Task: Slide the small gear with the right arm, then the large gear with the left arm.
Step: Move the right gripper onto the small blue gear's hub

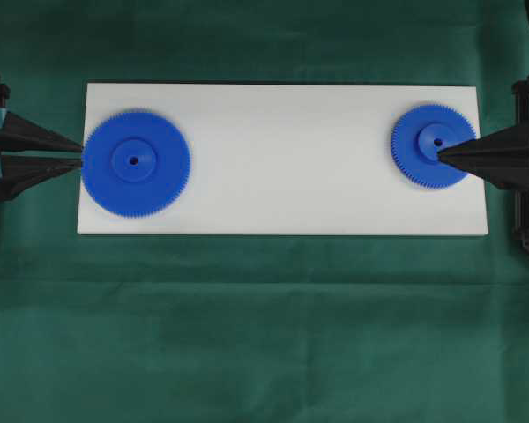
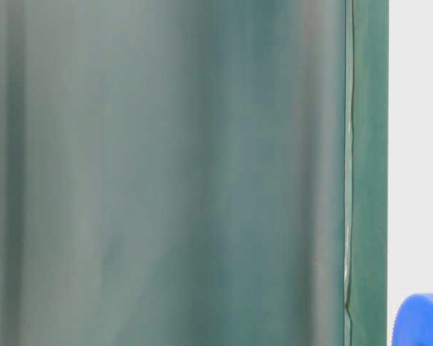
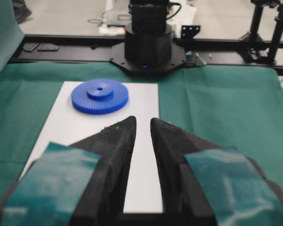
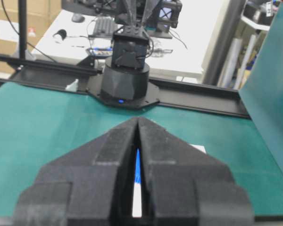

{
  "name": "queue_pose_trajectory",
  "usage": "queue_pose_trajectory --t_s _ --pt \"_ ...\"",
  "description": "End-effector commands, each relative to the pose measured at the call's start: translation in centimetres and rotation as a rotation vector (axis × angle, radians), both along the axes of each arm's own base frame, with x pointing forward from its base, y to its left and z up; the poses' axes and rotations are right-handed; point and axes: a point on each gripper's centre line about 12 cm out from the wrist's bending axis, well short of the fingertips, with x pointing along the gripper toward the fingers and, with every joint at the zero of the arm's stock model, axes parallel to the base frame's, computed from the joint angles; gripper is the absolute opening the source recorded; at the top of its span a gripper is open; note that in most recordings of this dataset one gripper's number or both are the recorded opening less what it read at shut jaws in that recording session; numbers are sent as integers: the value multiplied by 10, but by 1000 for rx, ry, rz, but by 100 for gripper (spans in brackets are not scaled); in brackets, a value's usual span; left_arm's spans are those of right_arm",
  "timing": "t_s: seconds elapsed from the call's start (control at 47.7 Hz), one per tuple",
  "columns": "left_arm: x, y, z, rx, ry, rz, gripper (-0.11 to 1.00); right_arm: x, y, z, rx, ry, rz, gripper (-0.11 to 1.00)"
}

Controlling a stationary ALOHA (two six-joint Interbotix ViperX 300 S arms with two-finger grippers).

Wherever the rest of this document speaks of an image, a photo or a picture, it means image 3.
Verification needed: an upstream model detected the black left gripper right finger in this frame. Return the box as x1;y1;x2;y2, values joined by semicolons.
150;117;283;226

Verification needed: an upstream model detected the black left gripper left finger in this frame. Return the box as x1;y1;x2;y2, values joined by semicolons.
0;116;136;226

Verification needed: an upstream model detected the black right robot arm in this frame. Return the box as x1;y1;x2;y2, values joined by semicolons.
125;0;172;68

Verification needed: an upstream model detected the large blue plastic gear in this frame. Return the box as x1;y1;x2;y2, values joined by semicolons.
71;79;129;115

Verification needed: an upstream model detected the white rectangular board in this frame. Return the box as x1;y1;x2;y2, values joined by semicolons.
21;81;163;213

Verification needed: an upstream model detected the green table cloth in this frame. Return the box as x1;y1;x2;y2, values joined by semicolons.
0;0;283;203

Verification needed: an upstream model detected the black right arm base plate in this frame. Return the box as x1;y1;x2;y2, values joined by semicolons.
110;42;186;76

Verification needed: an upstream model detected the black camera tripod stand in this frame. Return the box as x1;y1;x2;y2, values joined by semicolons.
245;0;283;65

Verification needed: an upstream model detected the black perforated metal bracket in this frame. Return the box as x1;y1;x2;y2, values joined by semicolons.
181;25;201;40

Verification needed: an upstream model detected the black metal frame rail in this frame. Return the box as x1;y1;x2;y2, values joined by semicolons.
9;35;283;75

